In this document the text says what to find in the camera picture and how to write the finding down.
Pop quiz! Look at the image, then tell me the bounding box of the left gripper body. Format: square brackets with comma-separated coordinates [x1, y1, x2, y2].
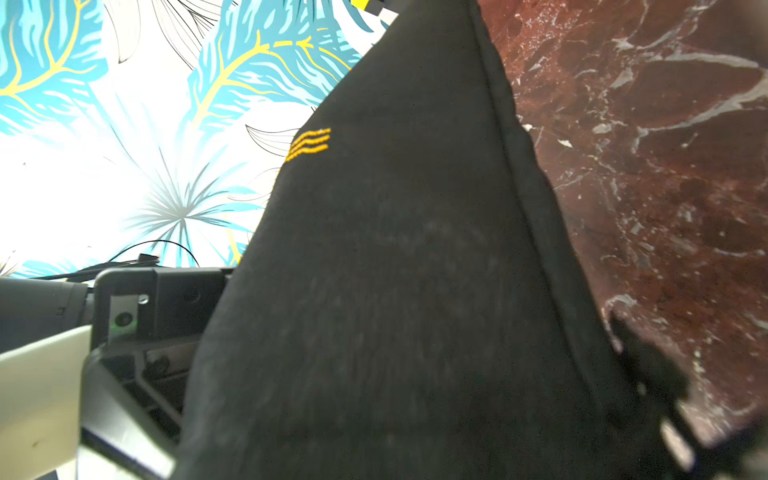
[77, 267, 233, 479]

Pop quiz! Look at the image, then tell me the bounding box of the black drawstring dryer bag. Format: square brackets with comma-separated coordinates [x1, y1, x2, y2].
[173, 1, 767, 479]

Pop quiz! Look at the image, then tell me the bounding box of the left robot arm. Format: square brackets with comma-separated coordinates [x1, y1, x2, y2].
[1, 268, 232, 479]

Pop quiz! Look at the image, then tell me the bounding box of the yellow black toolbox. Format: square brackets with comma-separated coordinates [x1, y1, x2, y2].
[350, 0, 407, 17]

